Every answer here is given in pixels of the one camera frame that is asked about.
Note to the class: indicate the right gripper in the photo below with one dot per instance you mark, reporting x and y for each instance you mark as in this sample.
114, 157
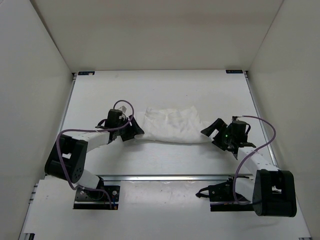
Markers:
219, 125

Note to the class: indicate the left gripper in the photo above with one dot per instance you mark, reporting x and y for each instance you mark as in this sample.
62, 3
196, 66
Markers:
133, 129

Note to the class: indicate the white pleated skirt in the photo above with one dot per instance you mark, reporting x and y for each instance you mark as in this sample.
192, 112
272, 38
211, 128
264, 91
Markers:
170, 125

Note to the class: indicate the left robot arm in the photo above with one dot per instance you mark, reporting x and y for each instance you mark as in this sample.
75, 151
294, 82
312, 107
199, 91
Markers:
67, 159

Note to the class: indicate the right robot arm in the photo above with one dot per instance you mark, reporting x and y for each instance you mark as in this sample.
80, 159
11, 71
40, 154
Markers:
257, 185

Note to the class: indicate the right corner black label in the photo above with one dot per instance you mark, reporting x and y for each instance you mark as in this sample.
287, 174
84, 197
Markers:
234, 71

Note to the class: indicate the corner black label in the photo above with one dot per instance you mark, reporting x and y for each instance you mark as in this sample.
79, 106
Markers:
234, 71
86, 73

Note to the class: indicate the left corner black label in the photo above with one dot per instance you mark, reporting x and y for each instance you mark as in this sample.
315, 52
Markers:
86, 73

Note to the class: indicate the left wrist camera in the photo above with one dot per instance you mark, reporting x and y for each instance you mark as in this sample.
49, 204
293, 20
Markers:
123, 109

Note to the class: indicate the aluminium front table rail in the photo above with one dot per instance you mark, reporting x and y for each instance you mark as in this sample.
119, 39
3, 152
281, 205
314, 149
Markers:
164, 178

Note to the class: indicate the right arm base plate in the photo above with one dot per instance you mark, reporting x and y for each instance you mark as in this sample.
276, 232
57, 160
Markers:
221, 196

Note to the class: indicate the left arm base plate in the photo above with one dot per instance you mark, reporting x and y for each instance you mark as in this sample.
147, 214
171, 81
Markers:
97, 200

